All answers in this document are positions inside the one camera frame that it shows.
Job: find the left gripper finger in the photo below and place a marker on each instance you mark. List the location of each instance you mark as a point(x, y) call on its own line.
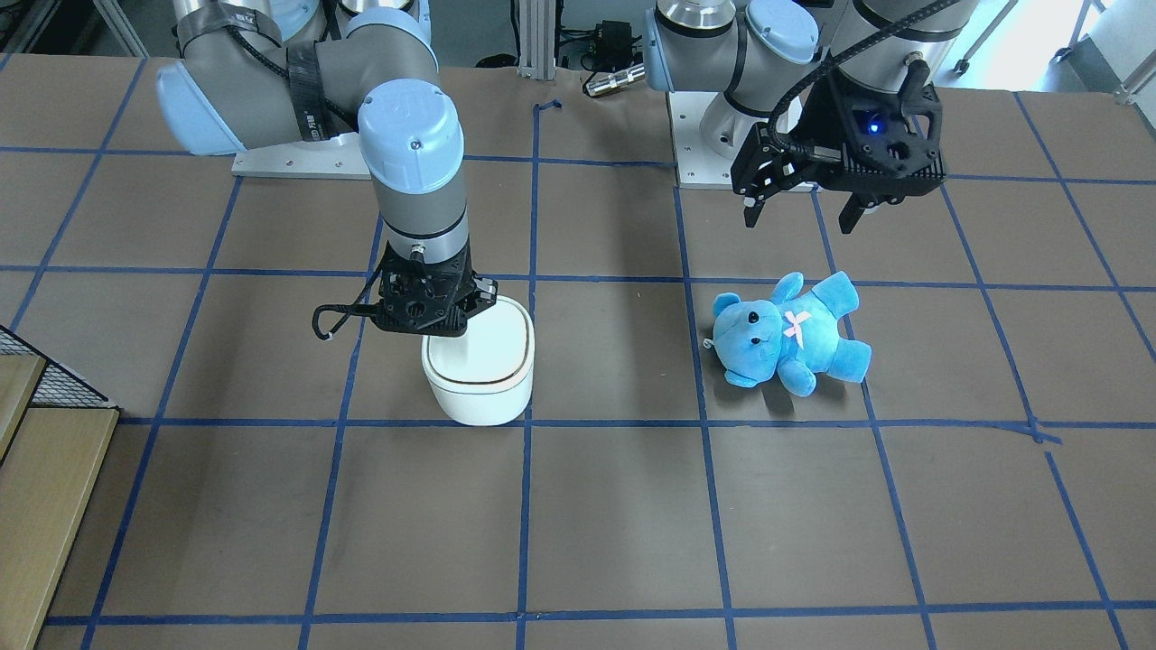
point(855, 207)
point(754, 203)

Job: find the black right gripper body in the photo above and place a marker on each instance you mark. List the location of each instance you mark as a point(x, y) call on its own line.
point(485, 294)

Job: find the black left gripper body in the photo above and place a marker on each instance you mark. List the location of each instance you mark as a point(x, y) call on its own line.
point(820, 122)

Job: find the white trash can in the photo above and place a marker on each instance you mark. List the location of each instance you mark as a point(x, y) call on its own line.
point(484, 377)

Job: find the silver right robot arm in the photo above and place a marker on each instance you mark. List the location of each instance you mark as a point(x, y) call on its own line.
point(239, 86)

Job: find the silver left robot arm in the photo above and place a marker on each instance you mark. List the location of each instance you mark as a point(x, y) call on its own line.
point(763, 57)

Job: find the blue plush teddy bear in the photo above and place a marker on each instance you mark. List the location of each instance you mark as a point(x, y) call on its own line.
point(792, 335)

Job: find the cardboard box with grid cloth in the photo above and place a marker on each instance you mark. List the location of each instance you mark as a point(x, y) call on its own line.
point(56, 431)

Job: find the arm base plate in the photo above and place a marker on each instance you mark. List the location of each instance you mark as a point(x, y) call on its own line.
point(707, 134)
point(338, 158)

